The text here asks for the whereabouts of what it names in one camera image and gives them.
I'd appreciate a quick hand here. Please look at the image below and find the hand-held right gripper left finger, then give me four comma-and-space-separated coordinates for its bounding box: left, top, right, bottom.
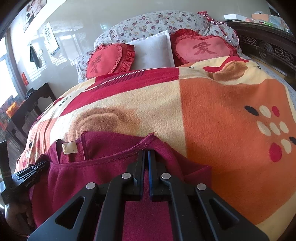
28, 150, 146, 241

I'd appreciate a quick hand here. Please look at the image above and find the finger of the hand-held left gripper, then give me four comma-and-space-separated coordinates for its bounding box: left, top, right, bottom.
14, 161, 50, 178

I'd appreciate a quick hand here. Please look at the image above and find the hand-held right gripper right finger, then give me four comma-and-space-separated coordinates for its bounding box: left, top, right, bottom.
148, 149, 270, 241

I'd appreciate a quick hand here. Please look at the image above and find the maroon knit sweater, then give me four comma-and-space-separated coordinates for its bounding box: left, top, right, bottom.
29, 132, 212, 241

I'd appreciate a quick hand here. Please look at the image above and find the person's left hand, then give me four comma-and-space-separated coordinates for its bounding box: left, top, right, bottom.
5, 200, 36, 233

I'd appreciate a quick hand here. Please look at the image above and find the dark wooden side table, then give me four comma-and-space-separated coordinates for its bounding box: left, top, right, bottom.
10, 83, 57, 139

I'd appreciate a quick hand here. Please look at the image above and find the orange basket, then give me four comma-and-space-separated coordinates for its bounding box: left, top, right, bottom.
6, 102, 19, 117

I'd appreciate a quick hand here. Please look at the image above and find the printed orange red blanket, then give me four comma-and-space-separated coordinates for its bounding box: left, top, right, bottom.
17, 56, 296, 232

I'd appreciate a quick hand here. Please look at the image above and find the dark hanging cloth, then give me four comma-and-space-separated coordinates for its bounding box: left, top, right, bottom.
30, 44, 42, 69

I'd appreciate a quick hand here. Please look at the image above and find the red heart ruffled pillow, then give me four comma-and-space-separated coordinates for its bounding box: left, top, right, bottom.
170, 28, 238, 66
86, 43, 136, 80

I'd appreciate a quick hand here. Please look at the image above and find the white square pillow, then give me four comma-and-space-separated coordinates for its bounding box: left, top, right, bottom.
127, 30, 175, 71

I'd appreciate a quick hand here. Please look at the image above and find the eye chart poster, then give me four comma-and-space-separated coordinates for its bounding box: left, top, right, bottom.
43, 22, 59, 55

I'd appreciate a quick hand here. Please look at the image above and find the floral pillows and bedding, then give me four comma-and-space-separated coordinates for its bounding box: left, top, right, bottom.
76, 10, 242, 82

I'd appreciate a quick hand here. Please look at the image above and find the floral grey bed sheet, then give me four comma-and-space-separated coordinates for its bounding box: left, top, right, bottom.
285, 79, 296, 105

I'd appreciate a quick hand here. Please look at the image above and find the dark carved wooden cabinet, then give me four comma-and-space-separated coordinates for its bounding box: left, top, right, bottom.
228, 20, 296, 79

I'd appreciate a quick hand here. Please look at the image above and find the orange box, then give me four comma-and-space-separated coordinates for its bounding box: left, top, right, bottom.
252, 13, 270, 22

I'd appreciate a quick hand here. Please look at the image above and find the wall photo poster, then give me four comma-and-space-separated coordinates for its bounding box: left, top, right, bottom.
23, 0, 48, 33

